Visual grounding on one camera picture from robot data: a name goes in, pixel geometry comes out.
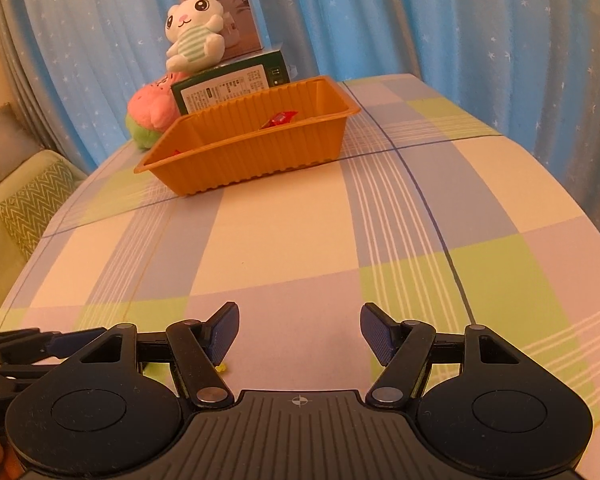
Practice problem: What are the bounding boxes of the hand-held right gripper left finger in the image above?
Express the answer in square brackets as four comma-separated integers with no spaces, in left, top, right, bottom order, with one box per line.
[62,302,241,407]

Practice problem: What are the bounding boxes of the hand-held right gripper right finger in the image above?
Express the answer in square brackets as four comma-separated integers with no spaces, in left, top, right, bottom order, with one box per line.
[360,302,536,408]

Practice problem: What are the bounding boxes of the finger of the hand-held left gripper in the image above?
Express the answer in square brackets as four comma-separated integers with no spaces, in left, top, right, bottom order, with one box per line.
[0,328,42,349]
[0,327,109,364]

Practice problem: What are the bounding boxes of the yellow green snack packet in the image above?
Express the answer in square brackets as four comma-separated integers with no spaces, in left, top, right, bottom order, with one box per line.
[144,361,231,376]

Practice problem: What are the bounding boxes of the orange plastic tray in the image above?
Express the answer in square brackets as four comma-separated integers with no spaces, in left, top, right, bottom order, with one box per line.
[134,75,362,197]

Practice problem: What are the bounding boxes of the red snack packet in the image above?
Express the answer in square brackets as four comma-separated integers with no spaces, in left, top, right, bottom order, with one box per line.
[259,110,299,129]

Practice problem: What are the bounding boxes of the pale green sofa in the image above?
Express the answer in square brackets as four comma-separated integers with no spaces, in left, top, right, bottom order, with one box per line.
[0,147,89,351]

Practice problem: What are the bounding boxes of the checked tablecloth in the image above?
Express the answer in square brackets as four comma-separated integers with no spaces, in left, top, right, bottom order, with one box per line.
[0,74,600,441]

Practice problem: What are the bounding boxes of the green zigzag cushion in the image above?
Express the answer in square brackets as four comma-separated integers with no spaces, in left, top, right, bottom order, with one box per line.
[0,160,76,261]

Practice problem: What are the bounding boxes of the grey cushion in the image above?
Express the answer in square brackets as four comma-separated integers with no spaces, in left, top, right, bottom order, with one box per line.
[0,102,44,199]

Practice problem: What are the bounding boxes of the pink green plush toy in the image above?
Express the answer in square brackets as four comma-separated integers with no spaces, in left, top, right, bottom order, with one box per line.
[126,72,191,152]

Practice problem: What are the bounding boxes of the green printed box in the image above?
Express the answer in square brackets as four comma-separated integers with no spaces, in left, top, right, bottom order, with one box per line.
[171,49,294,116]

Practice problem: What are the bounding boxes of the white bunny plush toy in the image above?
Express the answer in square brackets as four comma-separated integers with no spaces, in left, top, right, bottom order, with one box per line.
[165,0,226,72]

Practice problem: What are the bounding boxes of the brown printed box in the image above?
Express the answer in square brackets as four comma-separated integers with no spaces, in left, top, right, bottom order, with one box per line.
[180,0,262,59]

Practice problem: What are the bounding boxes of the blue star curtain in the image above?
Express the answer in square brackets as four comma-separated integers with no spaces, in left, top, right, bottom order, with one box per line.
[0,0,600,241]

